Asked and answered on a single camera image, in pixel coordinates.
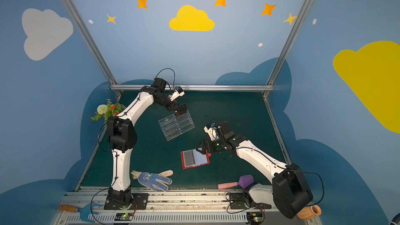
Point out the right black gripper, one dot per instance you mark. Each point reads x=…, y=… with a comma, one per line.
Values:
x=205, y=147

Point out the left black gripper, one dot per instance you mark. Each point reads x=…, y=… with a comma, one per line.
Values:
x=179, y=110

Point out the dark credit card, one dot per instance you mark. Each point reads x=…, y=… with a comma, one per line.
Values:
x=181, y=110
x=188, y=158

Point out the red card holder wallet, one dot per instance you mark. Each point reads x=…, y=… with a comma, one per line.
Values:
x=200, y=159

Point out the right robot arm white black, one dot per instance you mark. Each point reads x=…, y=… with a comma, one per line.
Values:
x=290, y=191

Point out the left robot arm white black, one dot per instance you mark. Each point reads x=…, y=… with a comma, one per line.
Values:
x=122, y=138

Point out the clear acrylic card organizer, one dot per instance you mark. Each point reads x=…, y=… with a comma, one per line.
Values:
x=173, y=126

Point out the purple pink toy shovel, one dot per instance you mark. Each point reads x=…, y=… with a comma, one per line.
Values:
x=244, y=182

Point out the horizontal aluminium back bar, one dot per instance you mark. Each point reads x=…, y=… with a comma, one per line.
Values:
x=219, y=88

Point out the white pot with flowers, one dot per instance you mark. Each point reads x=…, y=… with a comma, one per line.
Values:
x=108, y=110

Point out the blue dotted work glove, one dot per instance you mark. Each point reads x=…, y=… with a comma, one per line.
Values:
x=156, y=182

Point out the right green circuit board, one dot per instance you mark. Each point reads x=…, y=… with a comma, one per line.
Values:
x=254, y=218

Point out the green circuit board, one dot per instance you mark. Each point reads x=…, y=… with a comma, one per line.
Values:
x=254, y=218
x=124, y=216

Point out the terracotta clay vase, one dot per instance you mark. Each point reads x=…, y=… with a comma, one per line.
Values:
x=309, y=212

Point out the left green circuit board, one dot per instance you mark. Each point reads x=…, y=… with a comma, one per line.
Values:
x=124, y=216

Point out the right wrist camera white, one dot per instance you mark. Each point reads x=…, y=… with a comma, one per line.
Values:
x=211, y=130

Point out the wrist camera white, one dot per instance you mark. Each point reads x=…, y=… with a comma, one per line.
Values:
x=177, y=93
x=211, y=130

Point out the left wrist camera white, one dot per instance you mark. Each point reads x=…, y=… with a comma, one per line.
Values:
x=177, y=93

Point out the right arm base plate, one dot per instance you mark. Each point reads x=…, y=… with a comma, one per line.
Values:
x=240, y=201

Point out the aluminium rail frame front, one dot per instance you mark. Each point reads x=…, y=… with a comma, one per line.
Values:
x=175, y=207

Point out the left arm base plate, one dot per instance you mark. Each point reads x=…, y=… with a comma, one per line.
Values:
x=138, y=202

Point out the left diagonal aluminium post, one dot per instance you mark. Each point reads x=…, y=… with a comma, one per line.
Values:
x=78, y=20

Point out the diagonal aluminium post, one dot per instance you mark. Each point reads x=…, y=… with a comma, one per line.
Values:
x=78, y=20
x=295, y=29

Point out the blue fork wooden handle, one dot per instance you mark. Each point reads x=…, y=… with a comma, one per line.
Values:
x=86, y=213

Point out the right diagonal aluminium post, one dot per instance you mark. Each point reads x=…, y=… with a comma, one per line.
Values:
x=295, y=29

